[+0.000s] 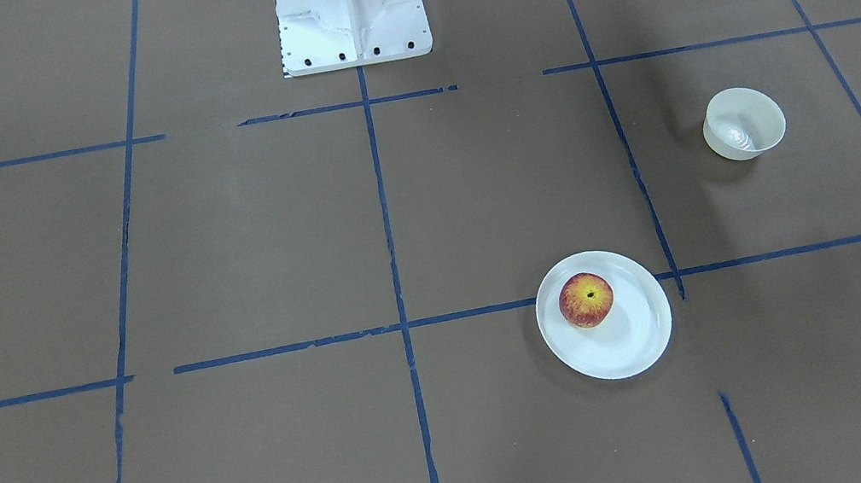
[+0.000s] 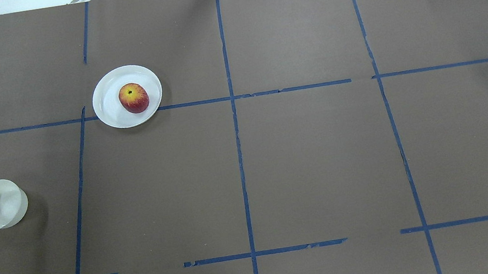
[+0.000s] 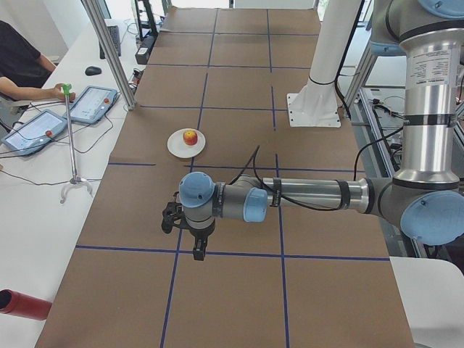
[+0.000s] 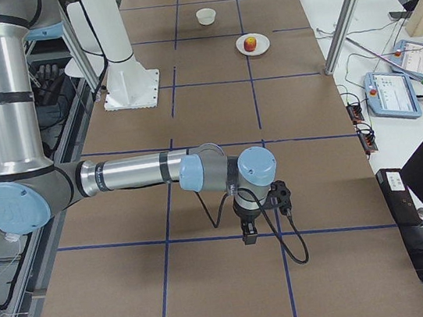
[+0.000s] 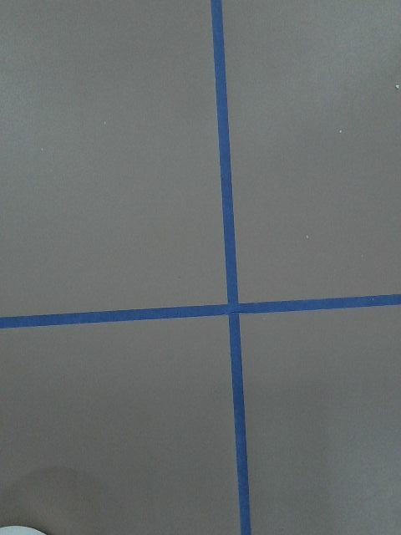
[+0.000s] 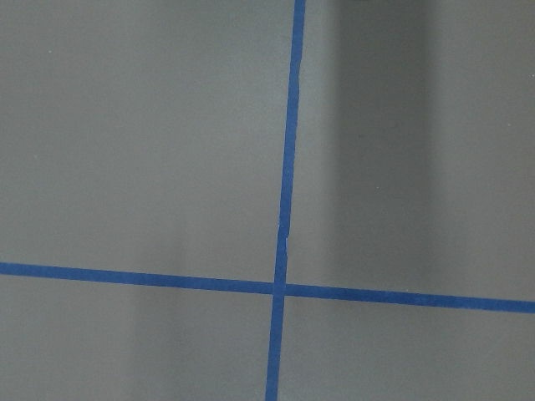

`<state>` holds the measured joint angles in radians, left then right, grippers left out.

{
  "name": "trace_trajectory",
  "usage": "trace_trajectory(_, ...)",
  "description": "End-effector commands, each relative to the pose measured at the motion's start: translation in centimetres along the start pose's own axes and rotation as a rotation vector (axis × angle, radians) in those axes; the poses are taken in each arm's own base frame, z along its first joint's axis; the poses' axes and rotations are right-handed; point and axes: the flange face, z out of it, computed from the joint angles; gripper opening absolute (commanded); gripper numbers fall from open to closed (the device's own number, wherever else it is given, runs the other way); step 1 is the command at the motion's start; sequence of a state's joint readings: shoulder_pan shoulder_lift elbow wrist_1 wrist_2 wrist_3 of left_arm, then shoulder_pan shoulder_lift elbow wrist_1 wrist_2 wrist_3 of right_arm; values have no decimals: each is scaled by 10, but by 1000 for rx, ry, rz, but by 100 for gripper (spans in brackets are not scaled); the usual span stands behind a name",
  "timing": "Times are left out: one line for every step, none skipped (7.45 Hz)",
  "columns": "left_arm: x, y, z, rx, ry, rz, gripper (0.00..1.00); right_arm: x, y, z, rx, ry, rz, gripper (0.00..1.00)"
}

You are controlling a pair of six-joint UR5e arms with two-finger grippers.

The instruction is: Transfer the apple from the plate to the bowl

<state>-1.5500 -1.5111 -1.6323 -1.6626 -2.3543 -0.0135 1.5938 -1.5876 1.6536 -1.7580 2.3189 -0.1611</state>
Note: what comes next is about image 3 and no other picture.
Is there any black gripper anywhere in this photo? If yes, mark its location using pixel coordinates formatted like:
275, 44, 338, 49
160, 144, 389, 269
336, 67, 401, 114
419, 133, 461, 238
189, 228, 210, 261

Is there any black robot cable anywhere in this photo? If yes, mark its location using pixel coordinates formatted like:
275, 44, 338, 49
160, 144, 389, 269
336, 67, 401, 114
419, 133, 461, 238
237, 137, 403, 212

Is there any black power strip box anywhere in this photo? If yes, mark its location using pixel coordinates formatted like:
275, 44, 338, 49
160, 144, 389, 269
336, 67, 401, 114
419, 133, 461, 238
135, 36, 155, 65

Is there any reacher grabber tool green handle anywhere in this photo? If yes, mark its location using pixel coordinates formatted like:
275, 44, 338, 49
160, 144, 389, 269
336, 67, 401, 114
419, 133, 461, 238
60, 99, 93, 204

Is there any white round plate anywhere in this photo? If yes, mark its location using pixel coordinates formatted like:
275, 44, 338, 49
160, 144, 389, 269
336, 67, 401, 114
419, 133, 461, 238
167, 128, 206, 159

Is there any far blue teach pendant tablet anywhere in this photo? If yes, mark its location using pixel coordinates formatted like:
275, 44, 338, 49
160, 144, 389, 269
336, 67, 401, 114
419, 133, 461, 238
70, 86, 117, 124

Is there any aluminium frame post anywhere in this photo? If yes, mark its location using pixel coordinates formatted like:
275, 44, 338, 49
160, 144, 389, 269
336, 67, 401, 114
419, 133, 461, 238
82, 0, 136, 110

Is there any blue teach pendant tablet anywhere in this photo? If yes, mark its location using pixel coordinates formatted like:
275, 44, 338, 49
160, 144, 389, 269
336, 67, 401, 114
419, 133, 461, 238
1, 109, 67, 156
70, 86, 117, 124

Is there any person in black shirt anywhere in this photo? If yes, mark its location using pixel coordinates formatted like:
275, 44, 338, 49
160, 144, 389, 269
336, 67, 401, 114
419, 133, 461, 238
1, 21, 62, 101

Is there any red yellow apple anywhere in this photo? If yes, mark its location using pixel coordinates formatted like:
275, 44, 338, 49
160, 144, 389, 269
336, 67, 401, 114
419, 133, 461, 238
183, 130, 198, 146

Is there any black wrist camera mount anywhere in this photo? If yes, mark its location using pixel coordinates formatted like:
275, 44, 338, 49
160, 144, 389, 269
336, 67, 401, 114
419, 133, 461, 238
161, 191, 188, 234

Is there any red cylinder tube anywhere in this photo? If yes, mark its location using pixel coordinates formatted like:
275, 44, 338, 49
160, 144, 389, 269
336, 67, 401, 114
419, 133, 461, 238
1, 289, 52, 320

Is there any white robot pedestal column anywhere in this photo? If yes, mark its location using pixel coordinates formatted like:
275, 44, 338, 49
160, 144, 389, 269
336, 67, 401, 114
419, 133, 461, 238
287, 0, 363, 128

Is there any black computer mouse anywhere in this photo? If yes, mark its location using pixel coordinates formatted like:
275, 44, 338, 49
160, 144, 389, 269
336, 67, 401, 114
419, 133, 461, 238
84, 66, 102, 76

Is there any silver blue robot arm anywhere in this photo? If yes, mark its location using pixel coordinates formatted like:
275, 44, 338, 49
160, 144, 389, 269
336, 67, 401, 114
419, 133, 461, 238
163, 1, 463, 260

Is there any person's hand on tablet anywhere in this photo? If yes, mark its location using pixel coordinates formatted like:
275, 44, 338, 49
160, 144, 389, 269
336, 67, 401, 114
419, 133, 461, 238
53, 83, 76, 102

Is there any black keyboard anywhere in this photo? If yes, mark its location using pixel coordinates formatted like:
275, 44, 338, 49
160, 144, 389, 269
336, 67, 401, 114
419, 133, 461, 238
99, 25, 121, 59

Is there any near blue teach pendant tablet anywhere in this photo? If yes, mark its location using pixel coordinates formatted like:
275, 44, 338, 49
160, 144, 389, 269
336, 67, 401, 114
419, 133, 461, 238
1, 109, 67, 156

